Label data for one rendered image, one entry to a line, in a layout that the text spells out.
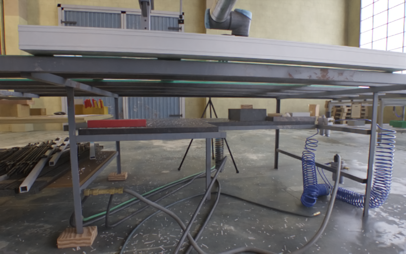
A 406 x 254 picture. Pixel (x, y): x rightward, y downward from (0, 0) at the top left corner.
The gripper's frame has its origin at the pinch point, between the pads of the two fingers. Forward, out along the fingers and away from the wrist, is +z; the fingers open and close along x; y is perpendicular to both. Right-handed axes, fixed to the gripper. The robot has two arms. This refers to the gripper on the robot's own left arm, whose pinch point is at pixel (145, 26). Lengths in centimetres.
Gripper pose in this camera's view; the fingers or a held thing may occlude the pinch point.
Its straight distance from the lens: 73.9
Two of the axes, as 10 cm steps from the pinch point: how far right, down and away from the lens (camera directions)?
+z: 0.0, 10.0, 0.9
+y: 9.8, -0.2, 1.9
